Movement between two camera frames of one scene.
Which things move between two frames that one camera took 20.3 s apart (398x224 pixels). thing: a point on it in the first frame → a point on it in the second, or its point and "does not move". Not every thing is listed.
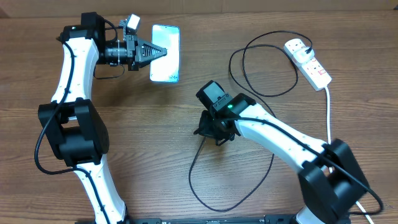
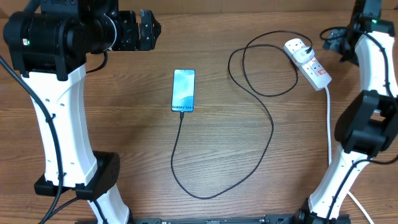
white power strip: [311, 70] does not move
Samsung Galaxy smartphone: [165, 68] → [183, 96]
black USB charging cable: [242, 200] → [252, 95]
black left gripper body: [132, 64] → [129, 39]
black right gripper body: [211, 129] → [338, 42]
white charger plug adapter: [301, 56] does not move
